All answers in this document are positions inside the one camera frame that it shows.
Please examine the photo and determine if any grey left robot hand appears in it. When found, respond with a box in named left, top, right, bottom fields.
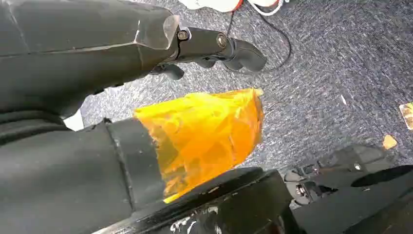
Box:
left=0, top=0, right=268, bottom=234

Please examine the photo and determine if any white flat piece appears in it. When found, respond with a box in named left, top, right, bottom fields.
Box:
left=63, top=109, right=85, bottom=132

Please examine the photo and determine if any black robot leg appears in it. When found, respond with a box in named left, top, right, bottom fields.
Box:
left=93, top=167, right=302, bottom=234

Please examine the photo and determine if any small yellow paper scrap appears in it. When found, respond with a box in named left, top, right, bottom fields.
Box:
left=382, top=135, right=398, bottom=151

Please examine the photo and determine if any printed card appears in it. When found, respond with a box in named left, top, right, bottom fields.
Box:
left=399, top=102, right=413, bottom=131

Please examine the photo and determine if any white cord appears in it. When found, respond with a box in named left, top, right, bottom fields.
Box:
left=247, top=0, right=286, bottom=17

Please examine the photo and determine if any thin black cable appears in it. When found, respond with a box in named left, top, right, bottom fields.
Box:
left=225, top=9, right=292, bottom=73

